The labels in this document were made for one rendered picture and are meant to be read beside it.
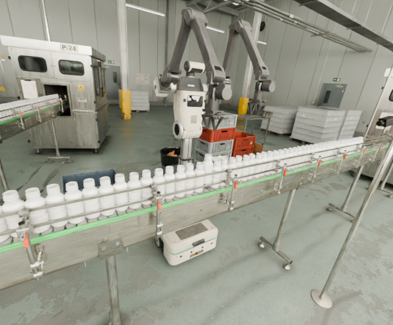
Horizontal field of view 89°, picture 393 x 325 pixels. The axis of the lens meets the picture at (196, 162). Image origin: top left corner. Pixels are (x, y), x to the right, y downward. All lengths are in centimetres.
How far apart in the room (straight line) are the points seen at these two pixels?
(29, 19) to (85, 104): 880
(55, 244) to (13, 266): 13
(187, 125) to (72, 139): 340
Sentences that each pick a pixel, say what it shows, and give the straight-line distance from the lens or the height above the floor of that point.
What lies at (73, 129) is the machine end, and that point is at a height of 52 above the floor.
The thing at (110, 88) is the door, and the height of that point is 88.
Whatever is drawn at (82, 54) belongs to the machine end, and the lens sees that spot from 443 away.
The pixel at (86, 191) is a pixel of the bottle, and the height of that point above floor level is 113.
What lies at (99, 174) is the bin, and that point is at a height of 92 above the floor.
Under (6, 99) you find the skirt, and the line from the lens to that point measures 1303.
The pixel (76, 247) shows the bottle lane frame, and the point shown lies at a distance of 99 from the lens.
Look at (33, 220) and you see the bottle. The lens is 92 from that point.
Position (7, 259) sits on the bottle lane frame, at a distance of 98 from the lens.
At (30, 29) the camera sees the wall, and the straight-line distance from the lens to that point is 1292.
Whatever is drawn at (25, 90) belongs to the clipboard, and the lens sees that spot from 476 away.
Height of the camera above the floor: 155
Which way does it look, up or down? 22 degrees down
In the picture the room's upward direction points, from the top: 5 degrees clockwise
